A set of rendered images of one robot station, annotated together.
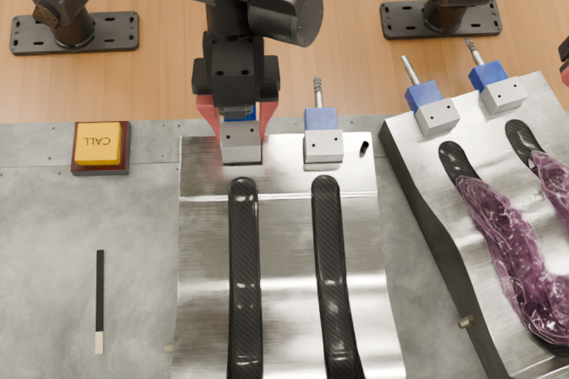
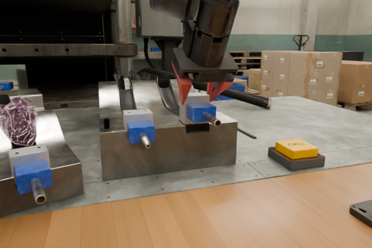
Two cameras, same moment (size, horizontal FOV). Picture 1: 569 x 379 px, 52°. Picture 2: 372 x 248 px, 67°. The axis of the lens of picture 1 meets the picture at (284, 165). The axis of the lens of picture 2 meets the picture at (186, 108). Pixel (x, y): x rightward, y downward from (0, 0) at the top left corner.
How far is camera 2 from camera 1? 102 cm
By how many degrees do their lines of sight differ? 99
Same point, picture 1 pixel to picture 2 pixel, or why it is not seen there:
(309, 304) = (139, 102)
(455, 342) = not seen: hidden behind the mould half
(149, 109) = (288, 180)
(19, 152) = (341, 154)
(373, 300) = (107, 104)
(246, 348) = (164, 89)
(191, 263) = not seen: hidden behind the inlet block
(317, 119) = (144, 123)
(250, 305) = (167, 103)
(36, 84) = not seen: outside the picture
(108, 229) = (257, 142)
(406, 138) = (65, 156)
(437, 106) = (29, 152)
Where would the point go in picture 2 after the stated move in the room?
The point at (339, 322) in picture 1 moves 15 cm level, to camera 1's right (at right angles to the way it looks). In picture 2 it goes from (124, 98) to (64, 100)
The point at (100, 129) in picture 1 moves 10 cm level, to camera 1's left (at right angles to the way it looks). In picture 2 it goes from (300, 147) to (346, 145)
